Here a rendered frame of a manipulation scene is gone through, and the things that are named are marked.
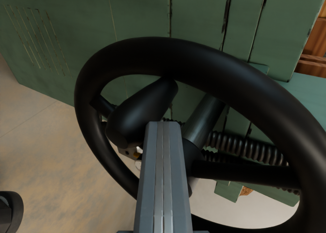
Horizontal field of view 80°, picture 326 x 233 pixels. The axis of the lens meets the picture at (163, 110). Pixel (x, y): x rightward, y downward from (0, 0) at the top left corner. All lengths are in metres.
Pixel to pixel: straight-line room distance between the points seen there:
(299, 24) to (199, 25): 0.13
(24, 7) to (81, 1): 0.22
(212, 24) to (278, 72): 0.11
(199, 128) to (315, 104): 0.14
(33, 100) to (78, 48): 0.57
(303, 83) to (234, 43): 0.11
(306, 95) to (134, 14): 0.29
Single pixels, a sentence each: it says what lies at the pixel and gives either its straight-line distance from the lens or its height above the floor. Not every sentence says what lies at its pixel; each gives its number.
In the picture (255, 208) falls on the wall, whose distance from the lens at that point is 4.08.
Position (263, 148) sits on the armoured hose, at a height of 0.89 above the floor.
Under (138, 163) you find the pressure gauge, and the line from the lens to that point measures 0.55.
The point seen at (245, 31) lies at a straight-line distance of 0.31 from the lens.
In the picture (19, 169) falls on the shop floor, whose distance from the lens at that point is 1.17.
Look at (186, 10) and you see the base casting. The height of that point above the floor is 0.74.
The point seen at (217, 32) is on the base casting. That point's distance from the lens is 0.32.
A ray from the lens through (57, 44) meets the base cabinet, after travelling 0.59.
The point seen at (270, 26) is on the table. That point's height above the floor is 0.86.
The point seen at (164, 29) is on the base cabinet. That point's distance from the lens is 0.35.
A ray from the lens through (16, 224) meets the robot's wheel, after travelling 1.06.
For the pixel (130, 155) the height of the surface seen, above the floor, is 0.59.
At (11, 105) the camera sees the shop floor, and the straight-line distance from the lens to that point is 1.02.
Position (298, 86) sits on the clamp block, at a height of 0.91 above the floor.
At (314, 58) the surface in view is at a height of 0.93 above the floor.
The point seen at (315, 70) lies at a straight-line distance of 0.40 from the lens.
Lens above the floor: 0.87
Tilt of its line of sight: 24 degrees down
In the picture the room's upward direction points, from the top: 109 degrees clockwise
